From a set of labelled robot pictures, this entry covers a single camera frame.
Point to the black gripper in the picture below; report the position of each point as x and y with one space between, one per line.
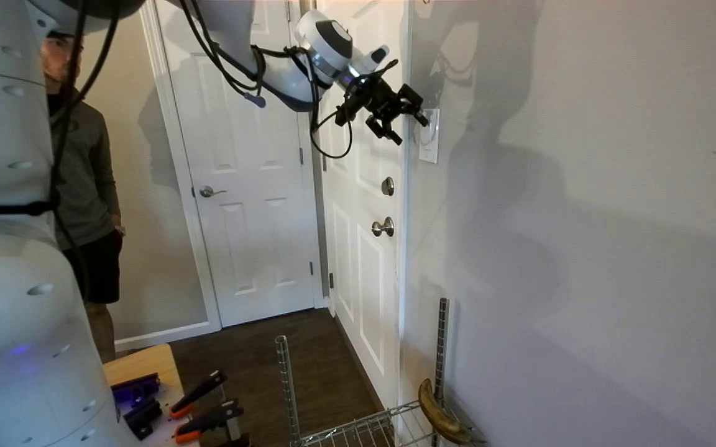
368 97

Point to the white wall light switch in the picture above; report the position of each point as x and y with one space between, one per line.
431 137

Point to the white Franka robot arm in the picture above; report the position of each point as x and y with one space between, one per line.
10 288

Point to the silver deadbolt lock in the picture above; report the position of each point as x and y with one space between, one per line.
389 188

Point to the silver round door knob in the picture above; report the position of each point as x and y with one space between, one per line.
384 227

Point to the white panel door with deadbolt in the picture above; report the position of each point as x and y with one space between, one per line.
365 273

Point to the white interior panel door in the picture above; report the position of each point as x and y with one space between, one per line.
250 189

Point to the person in grey shirt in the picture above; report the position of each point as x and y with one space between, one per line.
85 181

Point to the orange and black clamp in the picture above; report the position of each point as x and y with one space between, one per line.
199 394
209 422

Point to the blue and black tool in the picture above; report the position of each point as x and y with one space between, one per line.
137 400

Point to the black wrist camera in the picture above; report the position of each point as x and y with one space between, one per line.
384 62

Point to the white door frame trim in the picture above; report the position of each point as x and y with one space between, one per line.
413 249

